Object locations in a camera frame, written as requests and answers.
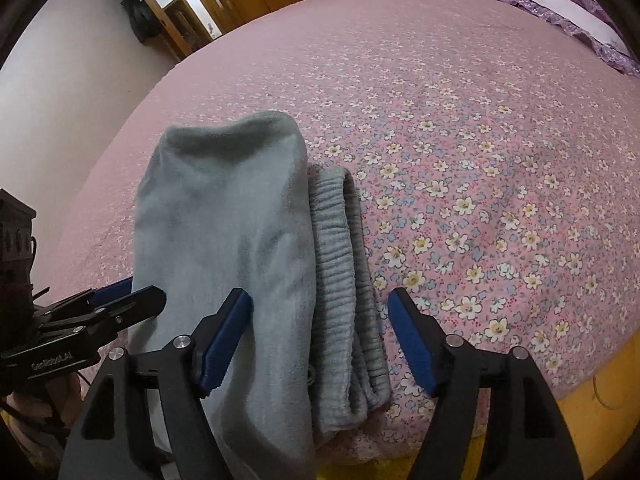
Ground person's left hand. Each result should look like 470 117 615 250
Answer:
1 373 82 439

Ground dark jacket on door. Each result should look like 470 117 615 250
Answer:
120 0 163 44

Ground pink floral bed sheet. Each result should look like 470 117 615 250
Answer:
34 0 640 466

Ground wooden bedroom door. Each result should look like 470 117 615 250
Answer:
143 0 192 61

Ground grey fleece pants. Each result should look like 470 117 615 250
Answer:
129 112 390 479

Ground purple ruffled pillow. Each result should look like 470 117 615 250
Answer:
498 0 639 77

